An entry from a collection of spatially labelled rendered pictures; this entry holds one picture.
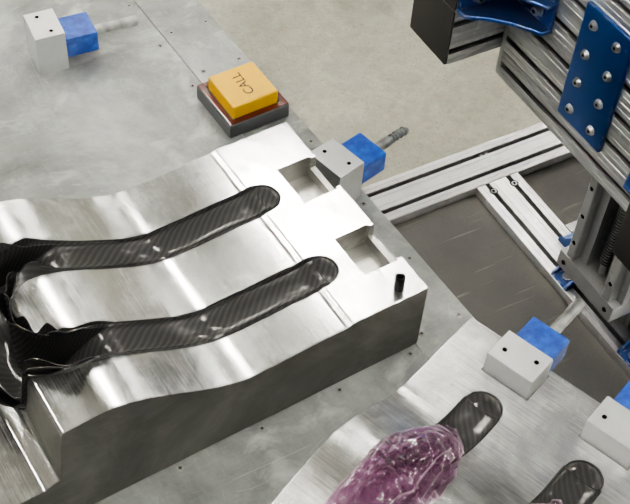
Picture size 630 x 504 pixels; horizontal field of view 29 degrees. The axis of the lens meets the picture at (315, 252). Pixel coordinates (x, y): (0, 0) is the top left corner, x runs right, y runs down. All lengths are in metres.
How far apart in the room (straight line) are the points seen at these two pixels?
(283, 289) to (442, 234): 0.99
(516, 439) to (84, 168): 0.57
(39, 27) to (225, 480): 0.62
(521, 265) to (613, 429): 1.02
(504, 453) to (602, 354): 0.93
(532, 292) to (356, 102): 0.76
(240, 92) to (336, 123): 1.20
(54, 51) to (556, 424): 0.73
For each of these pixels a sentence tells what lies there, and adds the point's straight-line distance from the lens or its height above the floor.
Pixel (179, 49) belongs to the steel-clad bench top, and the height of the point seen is 0.80.
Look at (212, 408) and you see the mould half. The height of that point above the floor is 0.86.
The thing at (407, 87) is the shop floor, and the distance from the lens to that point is 2.70.
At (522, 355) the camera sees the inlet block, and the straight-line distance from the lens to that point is 1.13.
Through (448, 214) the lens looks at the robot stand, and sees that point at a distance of 2.15.
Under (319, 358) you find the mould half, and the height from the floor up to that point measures 0.86.
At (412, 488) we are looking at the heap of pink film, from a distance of 1.01.
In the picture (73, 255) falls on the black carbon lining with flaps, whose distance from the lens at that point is 1.14.
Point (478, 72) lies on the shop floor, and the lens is 2.76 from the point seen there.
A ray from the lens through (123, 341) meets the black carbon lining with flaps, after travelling 1.08.
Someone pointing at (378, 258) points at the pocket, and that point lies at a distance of 1.21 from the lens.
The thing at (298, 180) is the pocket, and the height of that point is 0.86.
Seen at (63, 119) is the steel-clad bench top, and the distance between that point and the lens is 1.44.
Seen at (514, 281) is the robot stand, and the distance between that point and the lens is 2.08.
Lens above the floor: 1.78
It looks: 49 degrees down
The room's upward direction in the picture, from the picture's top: 5 degrees clockwise
